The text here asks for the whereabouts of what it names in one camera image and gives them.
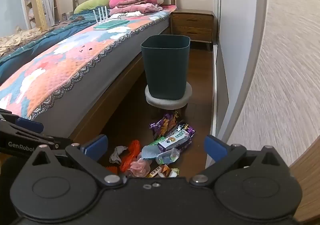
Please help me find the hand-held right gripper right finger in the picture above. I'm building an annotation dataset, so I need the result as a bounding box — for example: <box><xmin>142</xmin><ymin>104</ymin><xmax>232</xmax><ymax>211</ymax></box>
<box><xmin>189</xmin><ymin>135</ymin><xmax>286</xmax><ymax>187</ymax></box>

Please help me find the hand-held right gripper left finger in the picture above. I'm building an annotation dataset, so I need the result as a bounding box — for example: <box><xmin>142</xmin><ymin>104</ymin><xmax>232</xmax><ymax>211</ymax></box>
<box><xmin>31</xmin><ymin>134</ymin><xmax>126</xmax><ymax>187</ymax></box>

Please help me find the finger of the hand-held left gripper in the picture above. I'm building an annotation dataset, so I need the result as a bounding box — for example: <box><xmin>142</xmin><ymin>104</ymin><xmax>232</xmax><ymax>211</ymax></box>
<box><xmin>0</xmin><ymin>109</ymin><xmax>44</xmax><ymax>136</ymax></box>

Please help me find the red patterned packet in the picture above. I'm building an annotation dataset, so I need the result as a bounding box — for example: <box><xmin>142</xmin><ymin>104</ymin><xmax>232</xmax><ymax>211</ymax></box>
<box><xmin>119</xmin><ymin>140</ymin><xmax>141</xmax><ymax>172</ymax></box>

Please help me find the white packet green print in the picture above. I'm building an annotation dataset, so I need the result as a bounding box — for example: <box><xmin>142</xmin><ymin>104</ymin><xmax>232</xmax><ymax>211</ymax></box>
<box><xmin>157</xmin><ymin>129</ymin><xmax>192</xmax><ymax>152</ymax></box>

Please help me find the pink mesh bath sponge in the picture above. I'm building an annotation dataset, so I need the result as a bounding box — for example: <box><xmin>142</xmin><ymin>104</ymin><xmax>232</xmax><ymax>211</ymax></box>
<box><xmin>130</xmin><ymin>159</ymin><xmax>153</xmax><ymax>178</ymax></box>

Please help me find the purple snack bag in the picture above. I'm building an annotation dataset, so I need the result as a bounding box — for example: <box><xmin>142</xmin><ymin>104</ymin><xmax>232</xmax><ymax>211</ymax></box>
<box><xmin>149</xmin><ymin>111</ymin><xmax>196</xmax><ymax>150</ymax></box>

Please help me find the dark green trash bin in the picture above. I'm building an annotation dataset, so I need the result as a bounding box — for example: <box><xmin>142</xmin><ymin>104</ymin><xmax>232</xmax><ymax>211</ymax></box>
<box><xmin>141</xmin><ymin>35</ymin><xmax>191</xmax><ymax>101</ymax></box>

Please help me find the grey crumpled cloth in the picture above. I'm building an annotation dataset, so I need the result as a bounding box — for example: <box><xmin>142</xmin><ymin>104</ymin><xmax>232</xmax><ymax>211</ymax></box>
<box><xmin>109</xmin><ymin>145</ymin><xmax>128</xmax><ymax>165</ymax></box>

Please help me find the crushed plastic bottle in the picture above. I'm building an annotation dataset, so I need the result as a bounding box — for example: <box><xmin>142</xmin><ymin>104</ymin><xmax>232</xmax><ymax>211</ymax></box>
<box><xmin>155</xmin><ymin>147</ymin><xmax>181</xmax><ymax>165</ymax></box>

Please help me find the light blue paper piece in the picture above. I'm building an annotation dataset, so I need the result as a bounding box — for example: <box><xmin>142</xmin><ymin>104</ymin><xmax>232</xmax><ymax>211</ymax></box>
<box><xmin>141</xmin><ymin>144</ymin><xmax>160</xmax><ymax>160</ymax></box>

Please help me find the brown snack wrapper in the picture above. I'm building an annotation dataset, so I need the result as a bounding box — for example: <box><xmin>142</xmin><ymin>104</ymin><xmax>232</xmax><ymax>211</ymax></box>
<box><xmin>160</xmin><ymin>165</ymin><xmax>173</xmax><ymax>178</ymax></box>

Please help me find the yellow black snack wrapper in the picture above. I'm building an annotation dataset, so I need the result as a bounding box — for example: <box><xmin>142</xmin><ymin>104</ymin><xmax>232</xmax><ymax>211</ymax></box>
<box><xmin>146</xmin><ymin>165</ymin><xmax>164</xmax><ymax>178</ymax></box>

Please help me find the grey round stool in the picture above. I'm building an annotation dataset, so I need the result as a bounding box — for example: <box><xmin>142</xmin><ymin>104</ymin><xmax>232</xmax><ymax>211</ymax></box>
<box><xmin>145</xmin><ymin>83</ymin><xmax>193</xmax><ymax>118</ymax></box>

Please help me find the grey mattress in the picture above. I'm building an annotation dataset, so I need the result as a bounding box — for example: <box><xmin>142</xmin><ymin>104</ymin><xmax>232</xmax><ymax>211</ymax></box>
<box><xmin>32</xmin><ymin>13</ymin><xmax>173</xmax><ymax>138</ymax></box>

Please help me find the bed with floral blanket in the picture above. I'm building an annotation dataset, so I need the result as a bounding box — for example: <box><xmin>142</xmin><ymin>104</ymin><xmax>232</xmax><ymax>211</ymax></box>
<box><xmin>0</xmin><ymin>5</ymin><xmax>178</xmax><ymax>120</ymax></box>

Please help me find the teal quilt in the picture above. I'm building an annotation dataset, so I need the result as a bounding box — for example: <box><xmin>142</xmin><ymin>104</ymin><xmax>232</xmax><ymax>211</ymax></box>
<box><xmin>0</xmin><ymin>14</ymin><xmax>98</xmax><ymax>83</ymax></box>

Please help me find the beige patterned quilt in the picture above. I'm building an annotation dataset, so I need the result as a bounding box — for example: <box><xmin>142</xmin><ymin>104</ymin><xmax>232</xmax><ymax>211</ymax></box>
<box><xmin>0</xmin><ymin>26</ymin><xmax>43</xmax><ymax>58</ymax></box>

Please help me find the wooden door panel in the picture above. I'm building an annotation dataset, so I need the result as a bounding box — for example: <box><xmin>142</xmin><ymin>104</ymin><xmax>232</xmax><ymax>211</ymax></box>
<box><xmin>290</xmin><ymin>135</ymin><xmax>320</xmax><ymax>223</ymax></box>

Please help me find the frosted glass window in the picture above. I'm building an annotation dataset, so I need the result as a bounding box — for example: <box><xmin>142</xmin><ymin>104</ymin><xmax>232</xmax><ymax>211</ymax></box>
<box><xmin>0</xmin><ymin>0</ymin><xmax>28</xmax><ymax>38</ymax></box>

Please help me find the white wardrobe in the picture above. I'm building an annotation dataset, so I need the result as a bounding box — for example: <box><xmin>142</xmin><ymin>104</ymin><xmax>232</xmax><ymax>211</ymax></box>
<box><xmin>205</xmin><ymin>0</ymin><xmax>268</xmax><ymax>168</ymax></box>

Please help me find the wooden nightstand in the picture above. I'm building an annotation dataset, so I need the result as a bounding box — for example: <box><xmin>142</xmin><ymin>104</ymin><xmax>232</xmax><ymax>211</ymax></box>
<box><xmin>171</xmin><ymin>9</ymin><xmax>216</xmax><ymax>52</ymax></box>

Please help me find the white cloth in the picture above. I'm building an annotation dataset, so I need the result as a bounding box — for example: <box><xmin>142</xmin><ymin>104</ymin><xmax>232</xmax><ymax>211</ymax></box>
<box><xmin>110</xmin><ymin>11</ymin><xmax>145</xmax><ymax>19</ymax></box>

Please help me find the green pillow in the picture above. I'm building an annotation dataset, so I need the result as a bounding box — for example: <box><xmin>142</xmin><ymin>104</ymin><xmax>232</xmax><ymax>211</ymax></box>
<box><xmin>74</xmin><ymin>0</ymin><xmax>116</xmax><ymax>14</ymax></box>

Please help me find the light pink folded blanket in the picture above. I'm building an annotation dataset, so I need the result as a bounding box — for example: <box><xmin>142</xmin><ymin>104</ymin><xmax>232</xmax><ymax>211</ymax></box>
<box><xmin>109</xmin><ymin>3</ymin><xmax>163</xmax><ymax>16</ymax></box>

